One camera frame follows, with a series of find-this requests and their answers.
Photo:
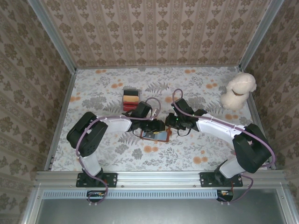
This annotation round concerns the brown leather card holder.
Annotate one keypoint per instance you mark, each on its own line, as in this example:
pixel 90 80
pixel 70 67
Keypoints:
pixel 161 137

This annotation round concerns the tan credit card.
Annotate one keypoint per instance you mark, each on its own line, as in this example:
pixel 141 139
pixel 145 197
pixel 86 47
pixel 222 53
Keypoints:
pixel 130 98

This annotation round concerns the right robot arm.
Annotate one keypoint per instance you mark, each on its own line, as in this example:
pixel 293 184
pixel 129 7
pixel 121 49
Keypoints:
pixel 252 149

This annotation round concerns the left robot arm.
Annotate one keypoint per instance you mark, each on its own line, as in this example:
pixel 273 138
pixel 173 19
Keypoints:
pixel 93 133

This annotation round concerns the small card storage box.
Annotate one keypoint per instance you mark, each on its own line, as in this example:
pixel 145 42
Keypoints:
pixel 130 92

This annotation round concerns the floral patterned table cover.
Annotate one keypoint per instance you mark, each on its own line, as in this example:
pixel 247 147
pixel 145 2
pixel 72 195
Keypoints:
pixel 163 158

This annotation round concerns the white plush dog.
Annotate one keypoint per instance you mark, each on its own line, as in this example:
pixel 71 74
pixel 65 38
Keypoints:
pixel 238 91

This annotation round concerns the small black electronics module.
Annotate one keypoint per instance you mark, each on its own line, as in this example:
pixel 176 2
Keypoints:
pixel 95 194
pixel 225 194

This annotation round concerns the grey metal sheet panel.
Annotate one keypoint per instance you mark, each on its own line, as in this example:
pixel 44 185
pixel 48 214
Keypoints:
pixel 158 212

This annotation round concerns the long aluminium mounting rail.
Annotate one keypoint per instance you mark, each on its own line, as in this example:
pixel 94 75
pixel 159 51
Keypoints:
pixel 158 178

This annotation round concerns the aluminium table edge rail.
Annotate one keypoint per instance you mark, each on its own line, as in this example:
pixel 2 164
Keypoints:
pixel 61 116
pixel 158 67
pixel 259 112

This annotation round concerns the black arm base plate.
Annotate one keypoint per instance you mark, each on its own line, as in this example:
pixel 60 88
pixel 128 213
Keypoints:
pixel 109 180
pixel 206 180

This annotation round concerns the aluminium frame post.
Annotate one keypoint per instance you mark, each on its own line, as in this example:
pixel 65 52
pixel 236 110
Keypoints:
pixel 51 35
pixel 261 35

